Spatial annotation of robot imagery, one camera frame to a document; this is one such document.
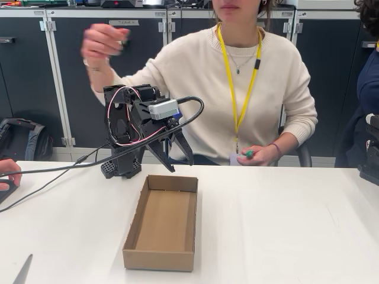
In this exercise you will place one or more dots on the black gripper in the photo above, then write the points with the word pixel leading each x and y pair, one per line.
pixel 157 147

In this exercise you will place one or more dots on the green capped marker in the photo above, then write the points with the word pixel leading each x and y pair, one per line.
pixel 248 154

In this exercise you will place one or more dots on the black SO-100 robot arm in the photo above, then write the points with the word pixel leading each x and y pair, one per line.
pixel 118 127

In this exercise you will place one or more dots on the person's right forearm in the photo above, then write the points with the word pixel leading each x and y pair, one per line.
pixel 100 74

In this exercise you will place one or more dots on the person's left forearm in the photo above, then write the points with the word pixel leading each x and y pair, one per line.
pixel 288 137

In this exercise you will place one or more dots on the person in cream sweater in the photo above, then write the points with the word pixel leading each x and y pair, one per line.
pixel 207 88

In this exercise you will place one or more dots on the person in navy top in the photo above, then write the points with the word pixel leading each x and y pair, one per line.
pixel 368 94

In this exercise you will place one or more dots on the person's left hand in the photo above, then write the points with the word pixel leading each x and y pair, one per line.
pixel 263 156

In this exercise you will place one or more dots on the person's right hand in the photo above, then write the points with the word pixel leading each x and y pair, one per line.
pixel 100 41

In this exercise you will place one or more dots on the operator's hand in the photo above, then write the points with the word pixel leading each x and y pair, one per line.
pixel 10 170

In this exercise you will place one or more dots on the pale plastic ID badge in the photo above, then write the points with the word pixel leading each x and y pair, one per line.
pixel 235 159

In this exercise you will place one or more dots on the open brown cardboard box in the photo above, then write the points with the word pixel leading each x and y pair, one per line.
pixel 163 225

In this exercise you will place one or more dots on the purple wrist band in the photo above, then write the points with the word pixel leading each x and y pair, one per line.
pixel 278 149

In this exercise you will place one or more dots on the grey tape team label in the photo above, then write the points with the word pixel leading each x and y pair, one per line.
pixel 123 22

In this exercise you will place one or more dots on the silver grey device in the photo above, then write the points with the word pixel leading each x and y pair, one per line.
pixel 154 2

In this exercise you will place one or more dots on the black backpack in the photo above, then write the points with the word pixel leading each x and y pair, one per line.
pixel 17 139

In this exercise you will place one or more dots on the dark laptop corner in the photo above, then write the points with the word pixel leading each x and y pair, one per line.
pixel 7 195

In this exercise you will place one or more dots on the clear drinking glass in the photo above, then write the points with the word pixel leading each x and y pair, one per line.
pixel 72 2

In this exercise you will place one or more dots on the grey metal edge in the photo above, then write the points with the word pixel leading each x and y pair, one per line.
pixel 23 272

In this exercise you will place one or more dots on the green flat case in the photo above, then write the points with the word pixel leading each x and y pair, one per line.
pixel 44 2

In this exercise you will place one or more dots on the black device with white part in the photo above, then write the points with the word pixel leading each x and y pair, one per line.
pixel 371 165

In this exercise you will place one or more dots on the white gripper camera box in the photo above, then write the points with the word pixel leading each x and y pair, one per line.
pixel 163 109

